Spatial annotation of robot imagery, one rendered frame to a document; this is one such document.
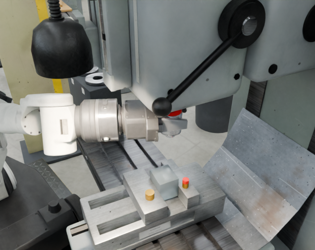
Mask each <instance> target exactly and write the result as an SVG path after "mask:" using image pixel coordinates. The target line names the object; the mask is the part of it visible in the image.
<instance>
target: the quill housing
mask: <svg viewBox="0 0 315 250"><path fill-rule="evenodd" d="M230 1H232V0H128V18H129V37H130V57H131V75H132V87H129V89H130V90H131V91H132V92H133V93H134V94H135V96H136V97H137V98H138V99H139V100H140V101H141V102H142V103H143V104H144V105H145V106H146V107H147V108H148V109H149V110H151V111H152V103H153V101H154V100H155V99H156V98H159V97H164V98H166V97H167V96H168V95H169V94H170V93H171V92H172V91H173V90H174V89H175V88H176V87H177V86H178V85H179V84H180V83H181V82H182V81H183V80H184V79H185V78H186V77H188V76H189V75H190V74H191V73H192V72H193V71H194V70H195V69H196V68H197V67H198V66H199V65H200V64H201V63H202V62H203V61H204V60H205V59H206V58H207V57H208V56H209V55H210V54H211V53H212V52H213V51H214V50H215V49H216V48H217V47H218V46H219V45H220V44H221V43H222V42H223V41H222V40H221V38H220V36H219V33H218V22H219V18H220V15H221V13H222V11H223V9H224V8H225V7H226V5H227V4H228V3H229V2H230ZM246 51H247V47H246V48H243V49H238V48H235V47H233V46H230V47H229V48H228V49H227V50H226V51H225V52H224V53H223V54H222V55H221V56H220V57H219V58H218V59H217V60H216V61H215V62H214V63H213V64H212V65H211V66H210V67H209V68H208V69H207V70H206V71H204V72H203V73H202V74H201V75H200V76H199V77H198V78H197V79H196V80H195V81H194V82H193V83H192V84H191V85H190V86H189V87H188V88H187V89H186V90H185V91H184V92H183V93H182V94H181V95H180V96H179V97H178V98H177V99H176V100H175V101H174V102H173V103H172V110H171V112H174V111H178V110H182V109H185V108H189V107H192V106H196V105H200V104H203V103H207V102H211V101H214V100H218V99H222V98H225V97H229V96H231V95H233V94H235V93H236V92H237V91H238V90H239V88H240V85H241V81H242V75H243V69H244V63H245V57H246Z"/></svg>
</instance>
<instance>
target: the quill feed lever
mask: <svg viewBox="0 0 315 250"><path fill-rule="evenodd" d="M264 24H265V9H264V6H263V5H262V3H261V2H260V1H258V0H232V1H230V2H229V3H228V4H227V5H226V7H225V8H224V9H223V11H222V13H221V15H220V18H219V22H218V33H219V36H220V38H221V40H222V41H223V42H222V43H221V44H220V45H219V46H218V47H217V48H216V49H215V50H214V51H213V52H212V53H211V54H210V55H209V56H208V57H207V58H206V59H205V60H204V61H203V62H202V63H201V64H200V65H199V66H198V67H197V68H196V69H195V70H194V71H193V72H192V73H191V74H190V75H189V76H188V77H186V78H185V79H184V80H183V81H182V82H181V83H180V84H179V85H178V86H177V87H176V88H175V89H174V90H173V91H172V92H171V93H170V94H169V95H168V96H167V97H166V98H164V97H159V98H156V99H155V100H154V101H153V103H152V112H153V113H154V114H155V115H156V116H157V117H160V118H164V117H167V116H168V115H169V114H170V113H171V110H172V103H173V102H174V101H175V100H176V99H177V98H178V97H179V96H180V95H181V94H182V93H183V92H184V91H185V90H186V89H187V88H188V87H189V86H190V85H191V84H192V83H193V82H194V81H195V80H196V79H197V78H198V77H199V76H200V75H201V74H202V73H203V72H204V71H206V70H207V69H208V68H209V67H210V66H211V65H212V64H213V63H214V62H215V61H216V60H217V59H218V58H219V57H220V56H221V55H222V54H223V53H224V52H225V51H226V50H227V49H228V48H229V47H230V46H233V47H235V48H238V49H243V48H246V47H248V46H250V45H251V44H253V43H254V42H255V41H256V40H257V38H258V37H259V36H260V34H261V33H262V31H263V28H264Z"/></svg>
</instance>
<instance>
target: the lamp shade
mask: <svg viewBox="0 0 315 250"><path fill-rule="evenodd" d="M61 17H62V18H57V19H53V18H51V17H49V18H46V19H44V20H43V21H42V22H41V23H39V24H38V25H37V26H36V27H35V28H34V29H33V35H32V44H31V53H32V57H33V61H34V65H35V70H36V73H37V74H38V75H39V76H41V77H45V78H51V79H65V78H72V77H77V76H80V75H83V74H86V73H88V72H89V71H90V70H92V68H93V67H94V62H93V54H92V46H91V43H90V40H89V38H88V36H87V34H86V32H85V30H84V28H83V26H82V25H81V24H79V23H78V22H76V21H74V20H73V19H71V18H69V17H64V16H61Z"/></svg>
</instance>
